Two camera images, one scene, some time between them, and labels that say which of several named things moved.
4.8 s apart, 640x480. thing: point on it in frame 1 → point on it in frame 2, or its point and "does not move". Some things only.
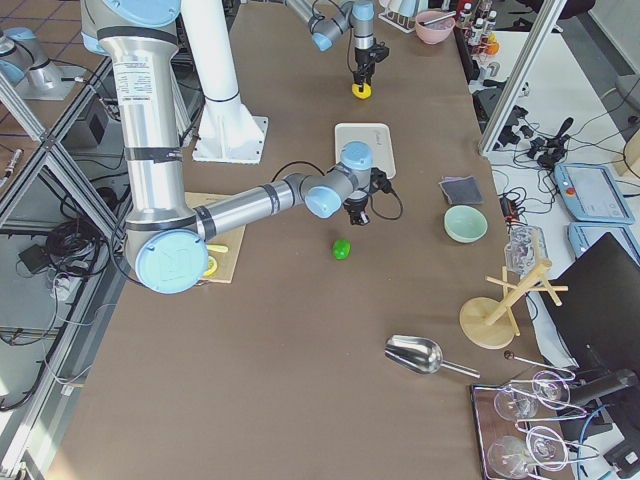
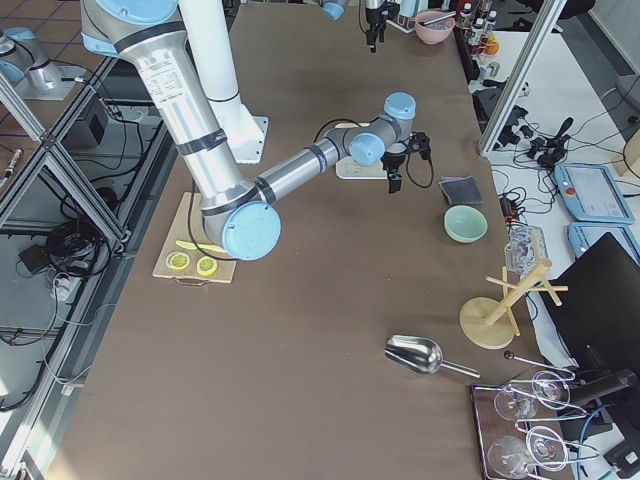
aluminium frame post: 545,19 does not move
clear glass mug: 525,248 does not move
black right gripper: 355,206 → 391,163
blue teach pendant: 589,193 does not move
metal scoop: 421,355 does not move
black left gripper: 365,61 → 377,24
